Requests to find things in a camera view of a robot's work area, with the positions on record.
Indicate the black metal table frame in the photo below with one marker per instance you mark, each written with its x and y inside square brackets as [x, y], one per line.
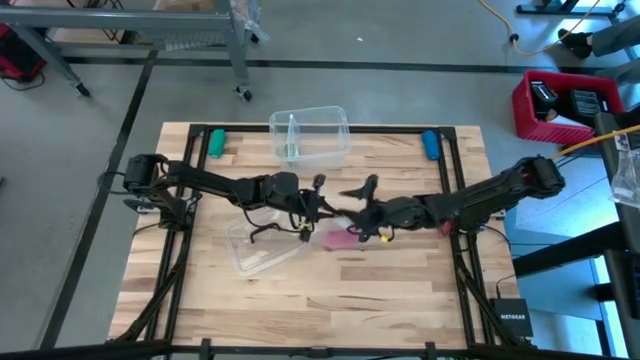
[380, 129]

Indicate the black Netgear network switch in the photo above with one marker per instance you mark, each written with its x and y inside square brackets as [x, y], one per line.
[511, 317]

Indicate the blue bandage roll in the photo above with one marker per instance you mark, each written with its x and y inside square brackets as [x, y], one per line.
[430, 145]

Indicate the black floor stand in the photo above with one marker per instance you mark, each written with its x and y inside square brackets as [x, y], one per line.
[570, 7]

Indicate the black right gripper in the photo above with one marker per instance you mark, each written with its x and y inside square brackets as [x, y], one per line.
[382, 212]

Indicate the clear plastic storage bin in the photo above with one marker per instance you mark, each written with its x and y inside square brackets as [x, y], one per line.
[325, 145]

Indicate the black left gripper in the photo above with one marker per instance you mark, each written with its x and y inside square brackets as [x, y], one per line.
[310, 205]

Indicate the grey metal frame workbench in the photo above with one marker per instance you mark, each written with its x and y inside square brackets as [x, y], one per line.
[125, 21]

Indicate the red black tool bag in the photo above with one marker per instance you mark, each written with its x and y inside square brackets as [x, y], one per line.
[17, 55]

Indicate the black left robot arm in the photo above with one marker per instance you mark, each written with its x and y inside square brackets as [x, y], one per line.
[210, 187]

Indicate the black desk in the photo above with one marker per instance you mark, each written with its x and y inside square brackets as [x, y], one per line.
[625, 300]

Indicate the pink elastic bandage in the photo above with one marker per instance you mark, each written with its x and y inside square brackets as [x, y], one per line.
[340, 240]

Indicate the red plastic crate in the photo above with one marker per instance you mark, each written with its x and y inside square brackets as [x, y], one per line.
[550, 131]

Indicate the green bandage roll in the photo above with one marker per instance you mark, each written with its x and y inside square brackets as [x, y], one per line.
[217, 143]

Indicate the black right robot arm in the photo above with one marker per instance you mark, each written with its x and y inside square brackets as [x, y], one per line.
[500, 195]

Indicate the crumpled clear plastic bag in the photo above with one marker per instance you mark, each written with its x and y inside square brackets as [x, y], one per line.
[625, 175]

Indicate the black battery pack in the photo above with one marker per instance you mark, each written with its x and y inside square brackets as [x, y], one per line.
[585, 105]
[542, 97]

